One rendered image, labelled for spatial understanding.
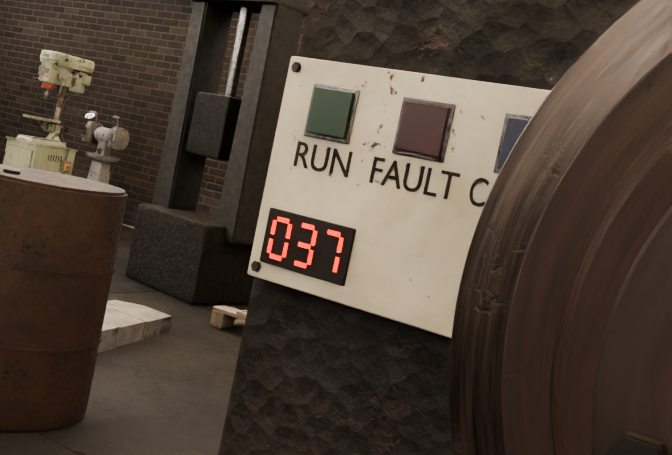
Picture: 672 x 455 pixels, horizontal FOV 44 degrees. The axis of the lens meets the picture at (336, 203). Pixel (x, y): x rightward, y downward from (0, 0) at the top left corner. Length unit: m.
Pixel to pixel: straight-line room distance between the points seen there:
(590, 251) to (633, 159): 0.05
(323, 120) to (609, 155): 0.29
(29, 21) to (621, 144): 10.57
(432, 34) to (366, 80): 0.06
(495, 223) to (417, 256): 0.17
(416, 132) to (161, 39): 8.66
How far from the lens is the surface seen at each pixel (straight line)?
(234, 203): 5.74
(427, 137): 0.60
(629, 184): 0.39
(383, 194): 0.62
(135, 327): 4.58
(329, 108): 0.64
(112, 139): 8.93
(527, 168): 0.44
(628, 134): 0.41
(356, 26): 0.68
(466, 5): 0.64
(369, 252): 0.62
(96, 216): 3.09
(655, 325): 0.33
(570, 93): 0.44
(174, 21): 9.16
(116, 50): 9.68
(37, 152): 8.39
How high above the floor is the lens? 1.17
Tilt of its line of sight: 3 degrees down
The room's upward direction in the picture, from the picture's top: 12 degrees clockwise
